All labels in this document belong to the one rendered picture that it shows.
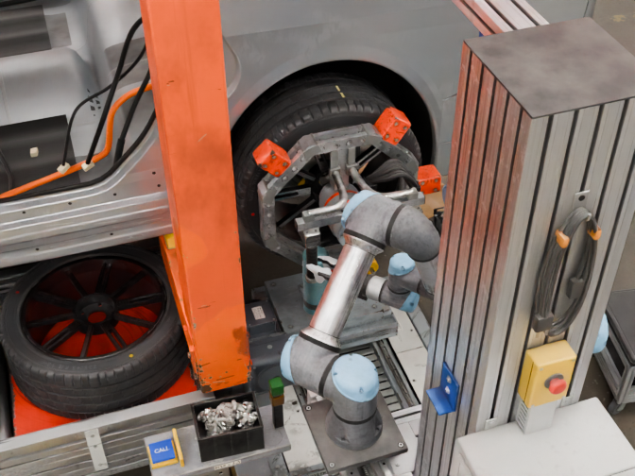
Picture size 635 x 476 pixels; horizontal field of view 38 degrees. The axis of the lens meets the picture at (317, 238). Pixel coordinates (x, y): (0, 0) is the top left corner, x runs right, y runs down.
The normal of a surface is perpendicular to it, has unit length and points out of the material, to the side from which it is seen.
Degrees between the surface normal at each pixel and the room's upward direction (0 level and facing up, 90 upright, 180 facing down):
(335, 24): 90
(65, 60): 4
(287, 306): 0
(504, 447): 0
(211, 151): 90
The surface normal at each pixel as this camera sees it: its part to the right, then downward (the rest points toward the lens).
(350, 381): 0.11, -0.69
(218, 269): 0.31, 0.64
